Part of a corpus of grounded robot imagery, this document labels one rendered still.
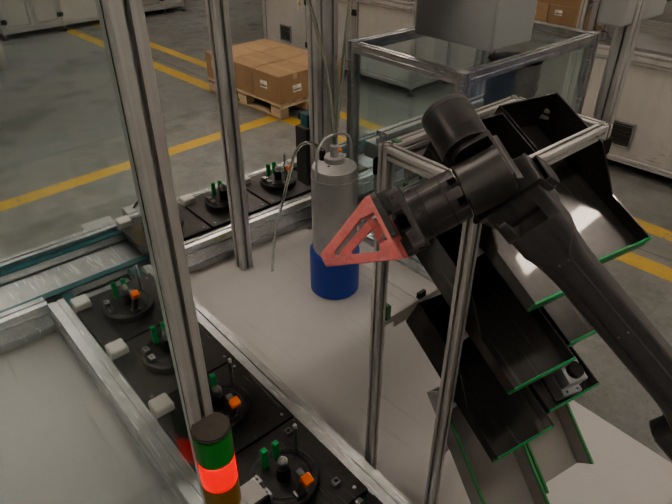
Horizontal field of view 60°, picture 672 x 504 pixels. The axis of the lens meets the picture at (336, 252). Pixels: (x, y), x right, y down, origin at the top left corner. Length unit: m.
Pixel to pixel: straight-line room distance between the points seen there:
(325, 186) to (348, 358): 0.49
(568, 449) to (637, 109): 3.84
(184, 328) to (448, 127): 0.37
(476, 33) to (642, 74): 3.15
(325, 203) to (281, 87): 3.94
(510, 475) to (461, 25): 1.24
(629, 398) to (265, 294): 1.81
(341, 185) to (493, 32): 0.60
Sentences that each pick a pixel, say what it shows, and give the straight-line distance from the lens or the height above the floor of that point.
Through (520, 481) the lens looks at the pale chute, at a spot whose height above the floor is 1.03.
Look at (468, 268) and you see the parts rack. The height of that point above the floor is 1.53.
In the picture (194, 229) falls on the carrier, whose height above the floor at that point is 0.97.
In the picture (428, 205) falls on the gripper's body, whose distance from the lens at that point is 0.59.
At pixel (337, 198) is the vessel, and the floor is 1.22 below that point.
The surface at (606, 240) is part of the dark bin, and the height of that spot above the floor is 1.52.
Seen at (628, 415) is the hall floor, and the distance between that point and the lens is 2.94.
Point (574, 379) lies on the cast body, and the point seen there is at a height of 1.26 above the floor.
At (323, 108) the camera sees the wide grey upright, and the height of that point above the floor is 1.34.
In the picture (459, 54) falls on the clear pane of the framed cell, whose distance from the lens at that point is 2.33.
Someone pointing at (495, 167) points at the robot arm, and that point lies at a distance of 0.60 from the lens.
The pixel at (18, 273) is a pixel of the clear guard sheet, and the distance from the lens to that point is 0.60.
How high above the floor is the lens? 2.01
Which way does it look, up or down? 34 degrees down
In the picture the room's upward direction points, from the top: straight up
